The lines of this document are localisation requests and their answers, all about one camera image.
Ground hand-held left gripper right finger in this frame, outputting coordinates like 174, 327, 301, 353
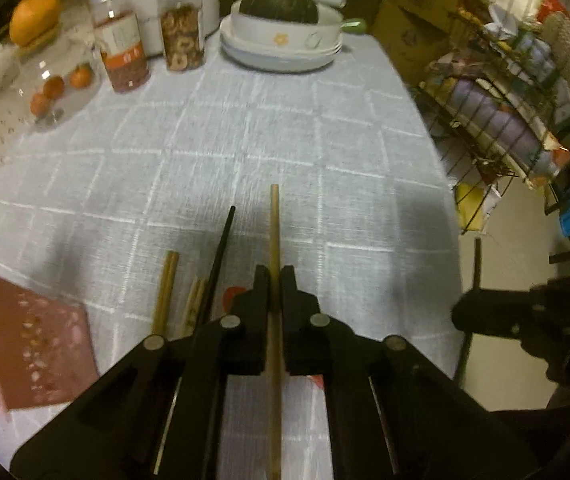
280, 265, 556, 480

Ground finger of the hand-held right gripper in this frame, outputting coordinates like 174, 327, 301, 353
452, 285, 536, 342

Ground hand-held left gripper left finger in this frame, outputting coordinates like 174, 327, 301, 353
10, 265, 270, 480

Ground red plastic spoon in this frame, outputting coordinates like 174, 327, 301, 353
222, 286, 326, 392

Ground black chopstick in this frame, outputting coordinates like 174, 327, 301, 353
152, 205, 238, 337

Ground light wooden chopstick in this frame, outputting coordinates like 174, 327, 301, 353
265, 185, 286, 480

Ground pink perforated utensil holder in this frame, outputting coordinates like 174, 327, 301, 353
0, 255, 100, 413

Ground yellow paper sheet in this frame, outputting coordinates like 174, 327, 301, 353
455, 182, 500, 233

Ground purple packet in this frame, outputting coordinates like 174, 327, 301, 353
445, 77, 556, 171

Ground white bowls with green pumpkin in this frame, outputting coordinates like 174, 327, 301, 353
220, 15, 343, 72

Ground glass jar with cork lid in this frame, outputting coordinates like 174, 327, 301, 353
15, 25, 103, 133

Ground red spice jar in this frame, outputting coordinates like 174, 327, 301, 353
87, 0, 152, 95

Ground white electric pot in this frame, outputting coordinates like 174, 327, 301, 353
82, 0, 348, 58

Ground large orange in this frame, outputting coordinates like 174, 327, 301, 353
9, 0, 62, 47

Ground black wire rack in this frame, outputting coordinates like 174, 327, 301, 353
412, 7, 570, 236

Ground white bowl green handle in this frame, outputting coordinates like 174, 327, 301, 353
230, 0, 368, 52

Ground dried fruit ring jar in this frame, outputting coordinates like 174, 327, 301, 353
157, 0, 206, 72

